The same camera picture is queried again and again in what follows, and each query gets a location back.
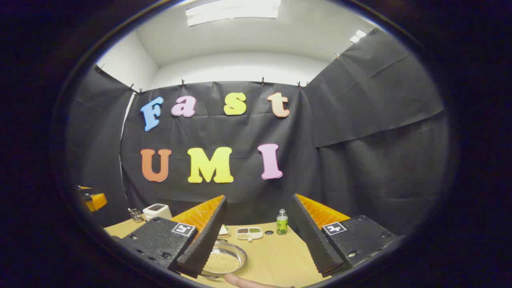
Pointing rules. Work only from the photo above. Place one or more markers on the plate with sandwich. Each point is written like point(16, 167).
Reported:
point(224, 230)

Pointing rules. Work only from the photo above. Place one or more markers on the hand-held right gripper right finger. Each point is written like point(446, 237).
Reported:
point(310, 236)

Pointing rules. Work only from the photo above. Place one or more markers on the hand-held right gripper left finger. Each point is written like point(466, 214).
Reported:
point(206, 244)

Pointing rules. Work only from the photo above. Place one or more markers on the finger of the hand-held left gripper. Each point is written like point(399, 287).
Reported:
point(96, 201)

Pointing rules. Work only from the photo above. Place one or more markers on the white toaster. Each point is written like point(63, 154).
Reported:
point(156, 210)

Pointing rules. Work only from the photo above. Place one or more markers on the large ceiling light panel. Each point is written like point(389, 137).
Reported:
point(232, 11)

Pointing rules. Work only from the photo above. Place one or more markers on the green label bottle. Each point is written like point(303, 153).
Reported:
point(282, 224)

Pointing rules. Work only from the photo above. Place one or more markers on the stainless steel pot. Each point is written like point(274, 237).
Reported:
point(234, 256)

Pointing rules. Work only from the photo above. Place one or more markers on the pile of yellow soybeans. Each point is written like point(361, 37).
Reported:
point(224, 262)

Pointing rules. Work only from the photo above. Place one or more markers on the white divided dish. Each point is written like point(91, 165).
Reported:
point(249, 233)

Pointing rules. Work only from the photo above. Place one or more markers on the small ceiling light panel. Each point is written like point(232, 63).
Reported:
point(357, 36)

